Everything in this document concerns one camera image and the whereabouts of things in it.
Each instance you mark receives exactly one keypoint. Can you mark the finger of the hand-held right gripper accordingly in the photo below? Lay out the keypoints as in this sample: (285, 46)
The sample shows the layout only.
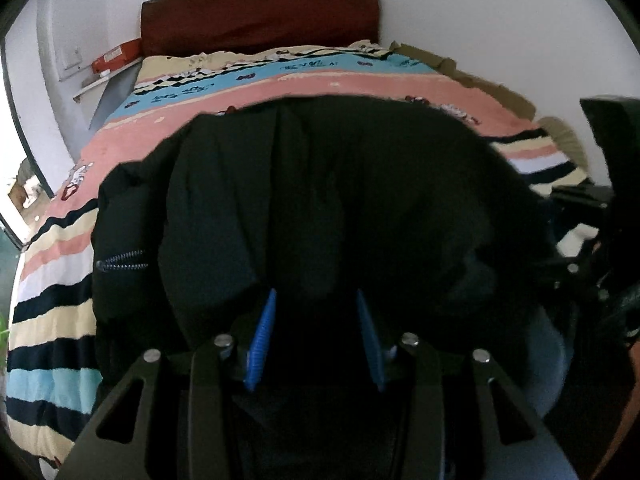
(580, 195)
(575, 277)

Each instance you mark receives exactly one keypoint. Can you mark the black hooded jacket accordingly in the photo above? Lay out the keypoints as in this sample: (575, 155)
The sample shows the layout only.
(325, 185)

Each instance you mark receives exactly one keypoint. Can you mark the white wall shelf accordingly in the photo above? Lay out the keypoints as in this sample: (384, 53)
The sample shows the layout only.
(107, 78)

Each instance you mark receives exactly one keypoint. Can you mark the beige ribbed cushion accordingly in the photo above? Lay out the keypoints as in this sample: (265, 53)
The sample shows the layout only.
(565, 137)

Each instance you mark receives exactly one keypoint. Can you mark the green plastic chair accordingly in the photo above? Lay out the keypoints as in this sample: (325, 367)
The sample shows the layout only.
(3, 335)

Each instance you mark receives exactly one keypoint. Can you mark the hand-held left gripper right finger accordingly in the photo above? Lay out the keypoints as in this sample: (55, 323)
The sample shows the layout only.
(372, 345)

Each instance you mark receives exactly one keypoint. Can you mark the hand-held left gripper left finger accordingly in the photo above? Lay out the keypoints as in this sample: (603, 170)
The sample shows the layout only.
(262, 340)

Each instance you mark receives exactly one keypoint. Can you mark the white wall switch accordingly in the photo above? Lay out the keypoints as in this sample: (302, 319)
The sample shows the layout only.
(70, 62)

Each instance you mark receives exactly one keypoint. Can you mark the olive bed mat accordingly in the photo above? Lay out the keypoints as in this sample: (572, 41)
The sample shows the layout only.
(480, 77)

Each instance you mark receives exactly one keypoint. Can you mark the red box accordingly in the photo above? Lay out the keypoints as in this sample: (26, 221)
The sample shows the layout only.
(117, 56)

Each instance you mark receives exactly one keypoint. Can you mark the striped cartoon cat blanket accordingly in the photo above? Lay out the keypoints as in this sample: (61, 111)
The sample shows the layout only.
(300, 85)

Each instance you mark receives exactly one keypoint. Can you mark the dark red headboard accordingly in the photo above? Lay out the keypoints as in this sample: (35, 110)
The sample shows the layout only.
(260, 15)

